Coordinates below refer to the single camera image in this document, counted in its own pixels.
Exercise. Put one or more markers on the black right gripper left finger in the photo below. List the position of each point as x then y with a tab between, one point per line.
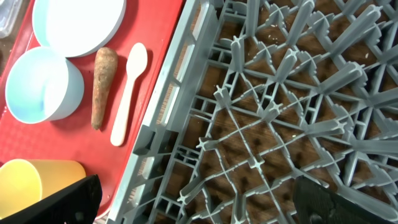
78	203

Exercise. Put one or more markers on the brown carrot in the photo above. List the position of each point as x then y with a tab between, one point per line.
106	63

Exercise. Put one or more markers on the grey dishwasher rack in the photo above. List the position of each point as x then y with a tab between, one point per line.
255	95

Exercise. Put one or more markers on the clear plastic bin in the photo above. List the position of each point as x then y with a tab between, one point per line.
9	10

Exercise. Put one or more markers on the white plastic spoon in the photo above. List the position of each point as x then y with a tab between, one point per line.
135	66

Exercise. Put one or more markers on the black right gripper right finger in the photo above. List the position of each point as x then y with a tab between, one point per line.
316	204

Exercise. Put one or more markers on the yellow plastic cup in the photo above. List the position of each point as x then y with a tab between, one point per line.
26	182

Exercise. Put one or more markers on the light blue rice bowl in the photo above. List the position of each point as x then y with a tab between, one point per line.
43	86

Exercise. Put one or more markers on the red plastic tray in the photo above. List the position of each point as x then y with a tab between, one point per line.
149	22

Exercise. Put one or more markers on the large light blue plate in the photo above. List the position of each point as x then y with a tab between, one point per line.
76	28

